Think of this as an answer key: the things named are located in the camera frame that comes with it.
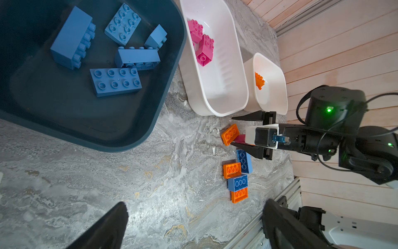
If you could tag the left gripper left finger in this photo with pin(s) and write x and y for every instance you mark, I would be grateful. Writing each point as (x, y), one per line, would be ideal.
(107, 232)

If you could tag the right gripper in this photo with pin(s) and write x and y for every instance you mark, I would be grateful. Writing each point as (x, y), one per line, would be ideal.
(302, 139)

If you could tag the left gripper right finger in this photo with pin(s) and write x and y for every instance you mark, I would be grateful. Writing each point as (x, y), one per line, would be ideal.
(300, 229)

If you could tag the light blue lego brick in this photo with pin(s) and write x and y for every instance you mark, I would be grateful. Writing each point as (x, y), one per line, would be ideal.
(245, 160)

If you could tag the orange lego plate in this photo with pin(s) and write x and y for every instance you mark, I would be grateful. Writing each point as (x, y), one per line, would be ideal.
(239, 195)
(232, 170)
(230, 135)

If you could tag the orange lego top plate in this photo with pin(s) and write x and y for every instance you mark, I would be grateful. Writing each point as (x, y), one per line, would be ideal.
(232, 170)

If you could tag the long orange technic lego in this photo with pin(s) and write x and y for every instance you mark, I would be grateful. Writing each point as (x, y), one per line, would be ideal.
(260, 82)

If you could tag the orange lego bottom plate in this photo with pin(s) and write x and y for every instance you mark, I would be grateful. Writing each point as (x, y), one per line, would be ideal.
(239, 195)

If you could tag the pink square lego brick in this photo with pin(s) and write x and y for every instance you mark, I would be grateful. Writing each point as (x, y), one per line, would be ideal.
(196, 31)

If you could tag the small blue lego brick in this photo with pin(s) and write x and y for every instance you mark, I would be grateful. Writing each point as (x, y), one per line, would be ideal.
(156, 39)

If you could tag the blue lego double brick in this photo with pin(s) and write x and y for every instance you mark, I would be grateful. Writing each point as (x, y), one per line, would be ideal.
(115, 81)

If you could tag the long light blue lego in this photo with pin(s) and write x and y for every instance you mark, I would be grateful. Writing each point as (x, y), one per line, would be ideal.
(70, 46)

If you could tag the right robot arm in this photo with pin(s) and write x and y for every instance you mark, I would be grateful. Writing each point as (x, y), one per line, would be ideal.
(332, 127)

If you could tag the right white plastic bin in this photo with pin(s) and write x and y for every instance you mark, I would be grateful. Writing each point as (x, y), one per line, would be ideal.
(273, 96)

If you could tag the white plastic bin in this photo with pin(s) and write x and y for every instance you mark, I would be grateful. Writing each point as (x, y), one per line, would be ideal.
(219, 88)
(273, 96)

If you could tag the middle white plastic bin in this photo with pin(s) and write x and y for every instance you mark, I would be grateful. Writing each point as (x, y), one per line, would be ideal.
(219, 88)

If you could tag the dark teal plastic bin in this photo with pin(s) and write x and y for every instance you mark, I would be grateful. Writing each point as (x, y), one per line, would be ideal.
(40, 94)

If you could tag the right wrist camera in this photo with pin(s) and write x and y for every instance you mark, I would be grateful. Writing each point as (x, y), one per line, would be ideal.
(267, 136)

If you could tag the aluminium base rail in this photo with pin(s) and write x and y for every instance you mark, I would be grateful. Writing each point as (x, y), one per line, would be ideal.
(254, 234)

